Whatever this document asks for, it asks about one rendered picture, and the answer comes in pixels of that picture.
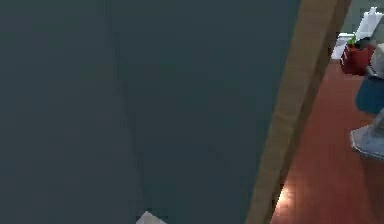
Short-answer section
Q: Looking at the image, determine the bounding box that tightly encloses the white flat object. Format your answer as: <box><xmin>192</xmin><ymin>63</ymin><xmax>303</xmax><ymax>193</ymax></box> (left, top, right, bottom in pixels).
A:
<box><xmin>135</xmin><ymin>210</ymin><xmax>168</xmax><ymax>224</ymax></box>

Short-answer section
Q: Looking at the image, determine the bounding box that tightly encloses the red bin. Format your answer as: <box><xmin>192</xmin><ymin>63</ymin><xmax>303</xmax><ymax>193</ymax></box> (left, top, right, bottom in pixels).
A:
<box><xmin>339</xmin><ymin>43</ymin><xmax>377</xmax><ymax>77</ymax></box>

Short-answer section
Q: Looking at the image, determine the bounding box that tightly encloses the grey round sink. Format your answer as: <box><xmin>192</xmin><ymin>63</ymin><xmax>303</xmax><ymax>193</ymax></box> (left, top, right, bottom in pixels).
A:
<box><xmin>349</xmin><ymin>109</ymin><xmax>384</xmax><ymax>161</ymax></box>

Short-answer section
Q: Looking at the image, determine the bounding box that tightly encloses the blue round bin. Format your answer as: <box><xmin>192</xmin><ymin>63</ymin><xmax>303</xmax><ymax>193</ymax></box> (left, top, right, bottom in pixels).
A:
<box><xmin>355</xmin><ymin>75</ymin><xmax>384</xmax><ymax>116</ymax></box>

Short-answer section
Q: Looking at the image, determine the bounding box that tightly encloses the brown wooden door frame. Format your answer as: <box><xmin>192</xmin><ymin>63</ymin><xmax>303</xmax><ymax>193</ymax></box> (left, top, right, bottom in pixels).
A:
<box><xmin>245</xmin><ymin>0</ymin><xmax>353</xmax><ymax>224</ymax></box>

